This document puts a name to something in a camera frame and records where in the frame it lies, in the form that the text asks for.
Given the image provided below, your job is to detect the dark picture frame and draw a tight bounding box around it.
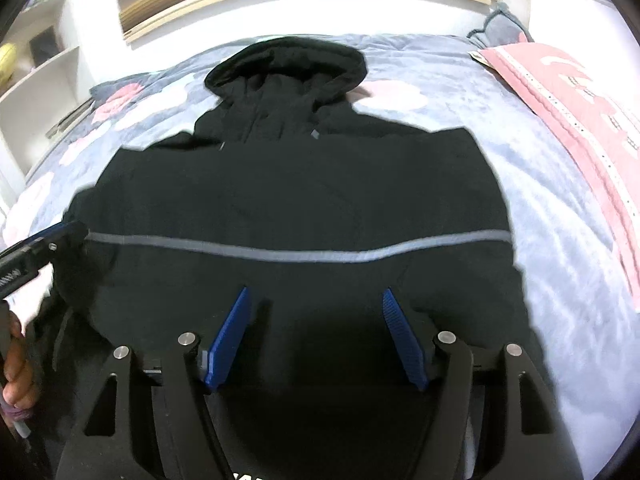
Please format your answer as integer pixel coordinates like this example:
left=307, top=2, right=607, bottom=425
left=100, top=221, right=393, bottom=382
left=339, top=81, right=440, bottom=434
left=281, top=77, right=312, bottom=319
left=29, top=27, right=61, bottom=67

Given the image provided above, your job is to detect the grey floral quilt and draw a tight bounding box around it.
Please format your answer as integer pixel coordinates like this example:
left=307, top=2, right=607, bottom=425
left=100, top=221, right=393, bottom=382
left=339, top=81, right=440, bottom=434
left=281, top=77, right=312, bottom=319
left=1, top=35, right=639, bottom=479

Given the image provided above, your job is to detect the yellow plush toy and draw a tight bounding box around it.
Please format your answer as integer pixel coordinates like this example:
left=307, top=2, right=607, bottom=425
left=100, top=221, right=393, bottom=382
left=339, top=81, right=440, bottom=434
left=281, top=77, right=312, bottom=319
left=0, top=44, right=17, bottom=86

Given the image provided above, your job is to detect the white bookshelf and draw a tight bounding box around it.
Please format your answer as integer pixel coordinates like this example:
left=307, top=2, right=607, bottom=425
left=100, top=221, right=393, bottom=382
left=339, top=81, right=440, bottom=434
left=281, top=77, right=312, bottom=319
left=1, top=0, right=88, bottom=174

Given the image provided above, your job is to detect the grey pillow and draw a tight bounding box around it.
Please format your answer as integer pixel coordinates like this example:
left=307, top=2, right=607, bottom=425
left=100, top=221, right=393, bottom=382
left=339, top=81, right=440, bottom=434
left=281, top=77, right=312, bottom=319
left=466, top=2, right=534, bottom=49

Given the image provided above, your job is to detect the left hand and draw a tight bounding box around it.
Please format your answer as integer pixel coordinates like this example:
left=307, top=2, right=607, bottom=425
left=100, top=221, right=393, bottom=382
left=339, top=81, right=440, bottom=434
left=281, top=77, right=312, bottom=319
left=1, top=311, right=40, bottom=424

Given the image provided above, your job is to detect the pink pillow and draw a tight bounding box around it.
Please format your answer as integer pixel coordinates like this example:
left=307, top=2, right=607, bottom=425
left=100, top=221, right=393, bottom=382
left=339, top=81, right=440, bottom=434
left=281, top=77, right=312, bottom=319
left=471, top=42, right=639, bottom=310

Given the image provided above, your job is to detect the black hooded jacket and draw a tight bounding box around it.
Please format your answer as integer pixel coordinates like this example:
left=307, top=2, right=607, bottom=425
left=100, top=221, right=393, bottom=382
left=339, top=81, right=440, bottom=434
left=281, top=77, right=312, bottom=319
left=27, top=38, right=544, bottom=479

